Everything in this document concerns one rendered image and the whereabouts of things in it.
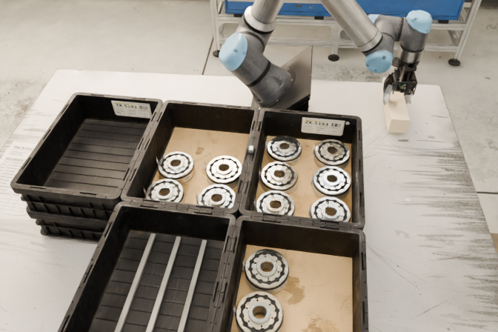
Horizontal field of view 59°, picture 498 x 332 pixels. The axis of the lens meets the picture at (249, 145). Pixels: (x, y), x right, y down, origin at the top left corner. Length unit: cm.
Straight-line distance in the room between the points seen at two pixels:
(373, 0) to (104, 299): 248
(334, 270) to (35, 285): 79
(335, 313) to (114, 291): 51
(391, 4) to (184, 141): 203
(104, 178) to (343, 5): 83
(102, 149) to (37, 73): 207
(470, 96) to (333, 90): 151
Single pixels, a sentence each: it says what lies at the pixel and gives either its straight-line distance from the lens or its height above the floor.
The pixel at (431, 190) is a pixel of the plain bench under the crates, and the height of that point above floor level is 70.
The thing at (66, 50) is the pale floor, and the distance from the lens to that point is 363.
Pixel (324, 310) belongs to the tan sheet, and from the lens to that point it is 107.
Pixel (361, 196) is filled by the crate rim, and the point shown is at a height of 92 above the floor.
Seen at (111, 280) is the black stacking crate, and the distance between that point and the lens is 114.
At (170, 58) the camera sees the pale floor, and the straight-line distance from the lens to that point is 329.
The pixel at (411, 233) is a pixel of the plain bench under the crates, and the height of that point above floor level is 70.
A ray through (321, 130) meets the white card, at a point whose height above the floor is 88.
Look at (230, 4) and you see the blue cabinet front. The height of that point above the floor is 39.
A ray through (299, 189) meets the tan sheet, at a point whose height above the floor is 83.
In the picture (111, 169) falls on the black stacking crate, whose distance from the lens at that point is 137.
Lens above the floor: 179
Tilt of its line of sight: 45 degrees down
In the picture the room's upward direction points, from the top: 2 degrees counter-clockwise
